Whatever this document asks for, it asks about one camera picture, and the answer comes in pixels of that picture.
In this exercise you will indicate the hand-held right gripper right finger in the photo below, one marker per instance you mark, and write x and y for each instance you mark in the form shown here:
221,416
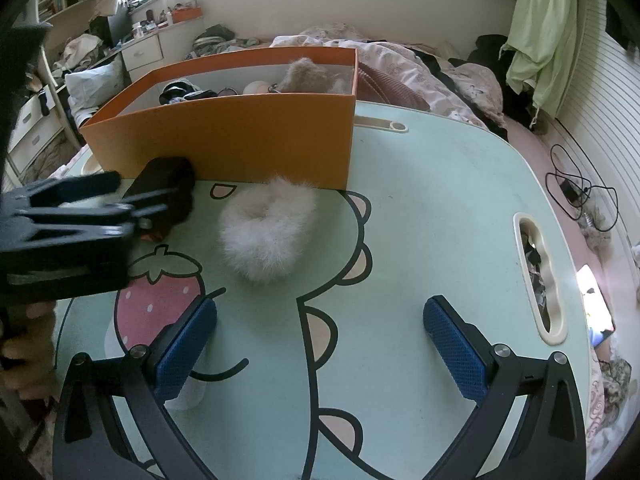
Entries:
452,345

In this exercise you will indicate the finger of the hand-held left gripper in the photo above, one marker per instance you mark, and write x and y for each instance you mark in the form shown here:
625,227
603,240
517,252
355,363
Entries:
145,205
95,182

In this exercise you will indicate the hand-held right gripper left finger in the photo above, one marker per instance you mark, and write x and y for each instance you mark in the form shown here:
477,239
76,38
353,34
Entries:
187,347

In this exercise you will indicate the white fluffy scrunchie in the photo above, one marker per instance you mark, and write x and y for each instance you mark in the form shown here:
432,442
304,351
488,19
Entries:
250,255

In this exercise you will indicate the black lace-trimmed cloth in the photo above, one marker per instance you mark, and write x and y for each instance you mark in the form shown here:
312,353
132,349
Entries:
175,92

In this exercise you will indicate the orange cardboard box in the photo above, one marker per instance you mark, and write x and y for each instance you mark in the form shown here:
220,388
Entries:
240,135

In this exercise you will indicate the white round toy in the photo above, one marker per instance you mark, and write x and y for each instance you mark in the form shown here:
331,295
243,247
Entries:
257,87

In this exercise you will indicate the brown furry toy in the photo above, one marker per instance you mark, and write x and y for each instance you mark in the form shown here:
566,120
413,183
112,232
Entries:
305,77

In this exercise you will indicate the mint green cartoon desktop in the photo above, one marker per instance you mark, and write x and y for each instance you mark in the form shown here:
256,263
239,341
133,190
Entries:
425,220

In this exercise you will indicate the person's left hand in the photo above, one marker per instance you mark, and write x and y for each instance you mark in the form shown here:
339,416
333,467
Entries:
30,350

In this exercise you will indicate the white drawer unit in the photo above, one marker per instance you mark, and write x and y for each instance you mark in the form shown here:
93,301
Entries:
35,130

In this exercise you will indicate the beige clothes pile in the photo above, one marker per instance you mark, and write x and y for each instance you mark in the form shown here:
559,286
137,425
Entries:
80,50

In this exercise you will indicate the white pillow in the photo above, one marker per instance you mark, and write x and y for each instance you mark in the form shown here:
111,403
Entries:
95,85

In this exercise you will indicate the black monitor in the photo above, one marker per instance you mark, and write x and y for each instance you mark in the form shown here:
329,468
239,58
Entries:
119,27

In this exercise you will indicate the white drawer cabinet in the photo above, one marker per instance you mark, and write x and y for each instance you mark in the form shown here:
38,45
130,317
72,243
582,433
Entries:
142,52

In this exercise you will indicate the floral cloth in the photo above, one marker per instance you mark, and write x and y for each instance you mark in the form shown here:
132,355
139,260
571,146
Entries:
607,390

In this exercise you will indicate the grey clothes pile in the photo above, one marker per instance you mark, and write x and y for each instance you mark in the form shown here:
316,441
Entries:
215,37

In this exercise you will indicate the grey fuzzy lump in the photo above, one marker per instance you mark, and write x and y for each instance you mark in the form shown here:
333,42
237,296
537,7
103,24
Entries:
597,232

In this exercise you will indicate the small orange box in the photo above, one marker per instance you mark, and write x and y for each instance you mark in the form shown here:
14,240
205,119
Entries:
186,14

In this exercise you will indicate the pink ruffled quilt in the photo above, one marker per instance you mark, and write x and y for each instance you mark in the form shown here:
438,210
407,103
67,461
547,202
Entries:
400,75

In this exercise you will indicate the dark clothes pile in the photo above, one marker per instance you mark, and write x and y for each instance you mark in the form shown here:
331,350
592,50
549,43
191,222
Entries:
490,50

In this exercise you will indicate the light green hanging garment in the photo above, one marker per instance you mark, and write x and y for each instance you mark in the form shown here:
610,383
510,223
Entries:
540,35

